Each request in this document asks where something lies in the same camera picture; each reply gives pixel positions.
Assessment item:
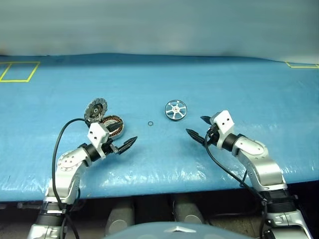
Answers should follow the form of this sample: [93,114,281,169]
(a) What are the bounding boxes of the grey rounded cylinder shape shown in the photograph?
[171,195,205,225]
[104,198,136,238]

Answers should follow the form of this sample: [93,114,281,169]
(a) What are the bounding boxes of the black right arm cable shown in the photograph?
[203,131,269,239]

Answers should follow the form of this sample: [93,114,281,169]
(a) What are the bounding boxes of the motor stator with copper windings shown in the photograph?
[99,115,125,140]

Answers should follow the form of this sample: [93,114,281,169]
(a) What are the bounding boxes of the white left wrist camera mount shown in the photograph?
[87,121,111,159]

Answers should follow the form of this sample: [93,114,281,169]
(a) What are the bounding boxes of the grey-blue robot torso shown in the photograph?
[101,221,225,239]

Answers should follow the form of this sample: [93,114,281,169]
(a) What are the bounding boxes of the silver spoked motor end cap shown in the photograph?
[164,99,187,122]

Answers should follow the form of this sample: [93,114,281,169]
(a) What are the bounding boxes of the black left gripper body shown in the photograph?
[102,138,121,155]

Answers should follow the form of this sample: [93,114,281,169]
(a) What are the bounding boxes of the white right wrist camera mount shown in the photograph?
[211,109,236,150]

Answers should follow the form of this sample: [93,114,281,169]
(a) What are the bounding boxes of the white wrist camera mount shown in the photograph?
[87,121,111,159]
[211,109,236,150]

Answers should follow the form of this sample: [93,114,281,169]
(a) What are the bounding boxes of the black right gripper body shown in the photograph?
[205,122,220,148]

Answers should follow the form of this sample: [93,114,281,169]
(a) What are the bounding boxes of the blue plastic table cover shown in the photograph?
[0,52,319,203]

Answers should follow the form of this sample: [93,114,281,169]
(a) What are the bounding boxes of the silver ribbed round motor housing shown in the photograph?
[83,98,108,124]

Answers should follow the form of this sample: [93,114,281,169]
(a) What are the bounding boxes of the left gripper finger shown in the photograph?
[104,123,120,133]
[116,135,139,155]

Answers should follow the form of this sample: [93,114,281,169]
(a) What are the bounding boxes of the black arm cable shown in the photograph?
[51,118,94,239]
[203,131,269,239]

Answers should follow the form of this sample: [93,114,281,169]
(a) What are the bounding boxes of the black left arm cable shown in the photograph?
[51,118,94,239]

